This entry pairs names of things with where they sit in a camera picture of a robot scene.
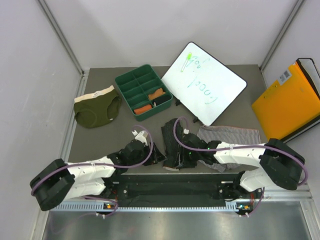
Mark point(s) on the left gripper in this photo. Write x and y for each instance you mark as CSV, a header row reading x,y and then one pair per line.
x,y
156,156

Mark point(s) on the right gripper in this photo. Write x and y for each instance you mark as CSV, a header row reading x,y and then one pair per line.
x,y
183,161

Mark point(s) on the black dotted underwear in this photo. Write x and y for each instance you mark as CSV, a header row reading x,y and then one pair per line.
x,y
171,148

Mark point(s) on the green compartment tray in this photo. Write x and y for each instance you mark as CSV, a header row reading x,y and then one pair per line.
x,y
136,85

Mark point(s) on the olive green underwear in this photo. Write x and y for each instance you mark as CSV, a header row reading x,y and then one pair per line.
x,y
93,110

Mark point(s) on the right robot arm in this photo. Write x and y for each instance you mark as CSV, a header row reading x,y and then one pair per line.
x,y
275,163

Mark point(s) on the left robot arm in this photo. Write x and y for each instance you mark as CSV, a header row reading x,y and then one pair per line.
x,y
61,181

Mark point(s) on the grey striped underwear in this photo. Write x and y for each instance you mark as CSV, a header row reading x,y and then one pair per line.
x,y
229,134

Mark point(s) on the orange rolled cloth front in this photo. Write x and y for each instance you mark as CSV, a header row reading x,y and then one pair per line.
x,y
143,109

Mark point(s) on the orange rolled cloth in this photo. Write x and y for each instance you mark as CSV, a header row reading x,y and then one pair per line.
x,y
143,109
159,92

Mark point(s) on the black rolled cloth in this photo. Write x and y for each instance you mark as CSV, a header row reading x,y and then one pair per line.
x,y
161,99

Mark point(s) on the orange rolled cloth back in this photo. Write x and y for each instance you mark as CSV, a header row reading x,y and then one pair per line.
x,y
159,92

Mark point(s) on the white whiteboard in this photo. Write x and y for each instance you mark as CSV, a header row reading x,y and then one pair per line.
x,y
206,87

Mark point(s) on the orange clipboard folder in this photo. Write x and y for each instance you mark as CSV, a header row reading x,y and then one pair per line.
x,y
291,105

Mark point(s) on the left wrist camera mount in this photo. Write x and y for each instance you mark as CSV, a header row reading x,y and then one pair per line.
x,y
141,136

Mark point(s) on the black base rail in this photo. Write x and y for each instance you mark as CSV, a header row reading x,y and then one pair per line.
x,y
177,190

